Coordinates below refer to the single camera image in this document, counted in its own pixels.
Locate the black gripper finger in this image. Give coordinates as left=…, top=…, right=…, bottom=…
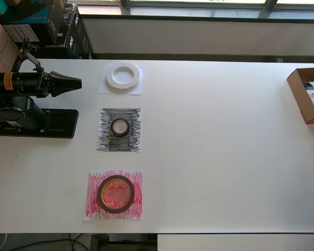
left=51, top=71, right=82, bottom=85
left=51, top=83, right=82, bottom=98

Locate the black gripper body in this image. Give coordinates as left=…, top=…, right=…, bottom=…
left=35, top=70, right=53, bottom=99

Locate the black tape roll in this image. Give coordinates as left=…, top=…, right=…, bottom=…
left=110, top=118, right=130, bottom=138

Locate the red tape roll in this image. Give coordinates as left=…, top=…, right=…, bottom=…
left=96, top=175, right=136, bottom=214

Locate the white tape roll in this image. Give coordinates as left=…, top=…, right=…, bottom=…
left=106, top=62, right=141, bottom=92

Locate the plain white paper sheet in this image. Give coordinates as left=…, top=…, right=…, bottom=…
left=98, top=64, right=145, bottom=96

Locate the black box with white print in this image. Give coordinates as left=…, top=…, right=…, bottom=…
left=65, top=12, right=95, bottom=60

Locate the tall printed cardboard box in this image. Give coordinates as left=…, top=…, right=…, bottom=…
left=0, top=10, right=26, bottom=74

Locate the black box with orange print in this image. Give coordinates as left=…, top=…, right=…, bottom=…
left=46, top=2, right=77, bottom=48

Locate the dark teal box white label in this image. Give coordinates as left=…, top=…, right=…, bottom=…
left=0, top=0, right=54, bottom=44

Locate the black scribbled paper sheet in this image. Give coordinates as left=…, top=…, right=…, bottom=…
left=96, top=107, right=142, bottom=154

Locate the red scribbled paper sheet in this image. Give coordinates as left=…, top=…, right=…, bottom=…
left=83, top=169, right=144, bottom=222

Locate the open shallow cardboard box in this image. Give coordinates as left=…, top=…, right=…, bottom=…
left=287, top=67, right=314, bottom=125

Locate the wrist camera board with bracket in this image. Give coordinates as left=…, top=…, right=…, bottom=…
left=20, top=37, right=45, bottom=74

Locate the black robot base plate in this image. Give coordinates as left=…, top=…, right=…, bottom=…
left=0, top=108, right=79, bottom=139

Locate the black floor cable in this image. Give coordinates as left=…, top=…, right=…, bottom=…
left=68, top=232, right=91, bottom=251

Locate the black table frame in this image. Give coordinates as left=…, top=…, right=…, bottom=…
left=90, top=234, right=158, bottom=251

